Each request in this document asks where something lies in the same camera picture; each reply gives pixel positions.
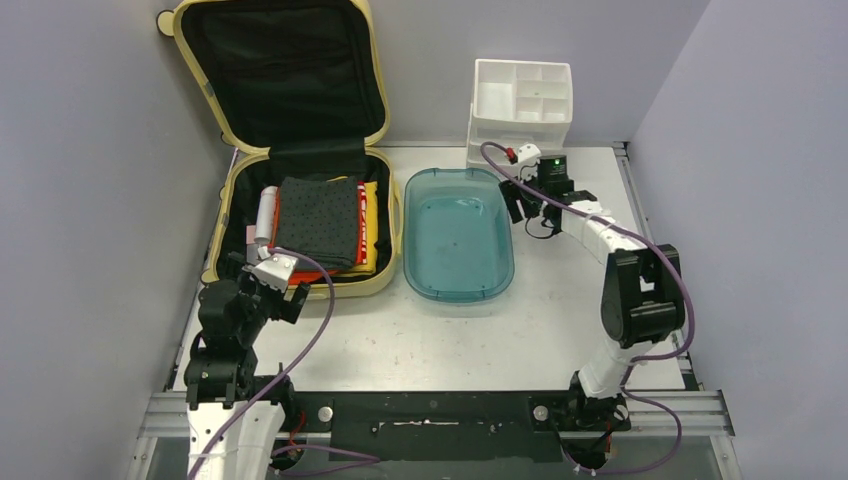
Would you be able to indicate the white cylindrical bottle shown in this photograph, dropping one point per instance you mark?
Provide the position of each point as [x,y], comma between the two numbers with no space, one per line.
[264,224]

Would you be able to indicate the dark navy fabric item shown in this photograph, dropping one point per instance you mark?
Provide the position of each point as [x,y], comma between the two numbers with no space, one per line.
[318,222]

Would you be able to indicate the yellow folded garment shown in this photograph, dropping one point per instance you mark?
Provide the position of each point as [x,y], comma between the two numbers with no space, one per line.
[366,259]

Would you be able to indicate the teal transparent plastic tray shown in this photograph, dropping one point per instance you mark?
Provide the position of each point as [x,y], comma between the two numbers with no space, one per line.
[457,243]

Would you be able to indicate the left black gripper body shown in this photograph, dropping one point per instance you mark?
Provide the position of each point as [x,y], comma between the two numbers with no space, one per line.
[263,300]

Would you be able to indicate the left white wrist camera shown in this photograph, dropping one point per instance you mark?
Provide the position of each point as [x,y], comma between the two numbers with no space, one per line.
[273,270]

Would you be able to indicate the yellow hard-shell suitcase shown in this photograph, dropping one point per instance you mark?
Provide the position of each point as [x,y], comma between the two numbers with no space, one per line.
[297,88]

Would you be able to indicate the red white striped garment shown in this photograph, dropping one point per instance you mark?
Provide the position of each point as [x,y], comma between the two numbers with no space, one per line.
[361,225]

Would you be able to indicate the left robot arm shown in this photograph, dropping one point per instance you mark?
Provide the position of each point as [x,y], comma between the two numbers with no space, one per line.
[234,415]

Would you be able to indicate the white plastic drawer organizer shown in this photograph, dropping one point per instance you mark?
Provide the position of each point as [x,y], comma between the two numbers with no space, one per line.
[518,102]

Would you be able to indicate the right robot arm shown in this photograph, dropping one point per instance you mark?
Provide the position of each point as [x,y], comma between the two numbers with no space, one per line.
[642,302]

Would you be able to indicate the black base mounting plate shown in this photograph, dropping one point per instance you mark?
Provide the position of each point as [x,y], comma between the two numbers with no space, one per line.
[460,425]

